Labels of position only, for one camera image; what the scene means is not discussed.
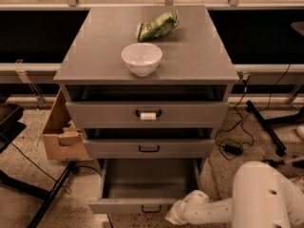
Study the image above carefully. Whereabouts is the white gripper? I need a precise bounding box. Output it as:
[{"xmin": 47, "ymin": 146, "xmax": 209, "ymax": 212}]
[{"xmin": 165, "ymin": 200, "xmax": 184, "ymax": 225}]

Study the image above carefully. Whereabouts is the grey bottom drawer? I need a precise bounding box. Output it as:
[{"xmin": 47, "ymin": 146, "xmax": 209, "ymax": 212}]
[{"xmin": 89, "ymin": 159, "xmax": 200, "ymax": 214}]

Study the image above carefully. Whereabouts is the grey drawer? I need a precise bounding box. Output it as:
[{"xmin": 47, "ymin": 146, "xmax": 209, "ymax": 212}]
[
  {"xmin": 89, "ymin": 159, "xmax": 200, "ymax": 214},
  {"xmin": 84, "ymin": 139, "xmax": 215, "ymax": 159},
  {"xmin": 66, "ymin": 102, "xmax": 228, "ymax": 128}
]

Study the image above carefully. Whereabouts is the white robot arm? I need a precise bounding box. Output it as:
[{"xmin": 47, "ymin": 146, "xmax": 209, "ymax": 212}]
[{"xmin": 166, "ymin": 161, "xmax": 304, "ymax": 228}]

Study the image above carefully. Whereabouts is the grey top drawer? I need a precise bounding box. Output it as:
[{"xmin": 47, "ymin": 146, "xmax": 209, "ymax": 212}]
[{"xmin": 66, "ymin": 102, "xmax": 228, "ymax": 128}]

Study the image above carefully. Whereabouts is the grey middle drawer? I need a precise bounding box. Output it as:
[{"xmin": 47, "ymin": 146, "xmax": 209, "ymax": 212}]
[{"xmin": 84, "ymin": 139, "xmax": 215, "ymax": 159}]

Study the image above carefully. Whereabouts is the grey drawer cabinet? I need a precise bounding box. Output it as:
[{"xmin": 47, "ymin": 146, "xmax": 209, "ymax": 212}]
[{"xmin": 52, "ymin": 4, "xmax": 240, "ymax": 163}]

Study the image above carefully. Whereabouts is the black stand right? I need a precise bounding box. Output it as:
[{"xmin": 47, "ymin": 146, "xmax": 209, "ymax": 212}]
[{"xmin": 246, "ymin": 101, "xmax": 304, "ymax": 156}]

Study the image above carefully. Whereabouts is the black stand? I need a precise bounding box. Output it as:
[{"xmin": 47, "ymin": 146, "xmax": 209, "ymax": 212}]
[
  {"xmin": 0, "ymin": 161, "xmax": 78, "ymax": 228},
  {"xmin": 246, "ymin": 101, "xmax": 304, "ymax": 156}
]

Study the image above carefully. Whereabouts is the brown cardboard box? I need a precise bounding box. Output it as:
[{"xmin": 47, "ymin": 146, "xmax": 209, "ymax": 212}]
[{"xmin": 42, "ymin": 91, "xmax": 89, "ymax": 161}]

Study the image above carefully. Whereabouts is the white ceramic bowl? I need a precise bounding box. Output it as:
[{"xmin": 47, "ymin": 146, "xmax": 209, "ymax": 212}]
[{"xmin": 121, "ymin": 43, "xmax": 162, "ymax": 77}]

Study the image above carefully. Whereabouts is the black stand left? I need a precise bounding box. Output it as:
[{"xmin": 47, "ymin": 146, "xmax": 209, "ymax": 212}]
[{"xmin": 0, "ymin": 161, "xmax": 78, "ymax": 228}]

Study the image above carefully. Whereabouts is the black tray left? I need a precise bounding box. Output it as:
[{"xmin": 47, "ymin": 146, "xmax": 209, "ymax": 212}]
[{"xmin": 0, "ymin": 104, "xmax": 26, "ymax": 153}]

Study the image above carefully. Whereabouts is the green snack bag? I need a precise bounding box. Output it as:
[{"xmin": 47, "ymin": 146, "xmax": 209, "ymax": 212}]
[{"xmin": 136, "ymin": 11, "xmax": 180, "ymax": 43}]

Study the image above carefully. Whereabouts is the black power adapter with cable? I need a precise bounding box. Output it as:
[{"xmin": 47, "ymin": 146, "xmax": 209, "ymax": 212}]
[{"xmin": 215, "ymin": 85, "xmax": 255, "ymax": 161}]

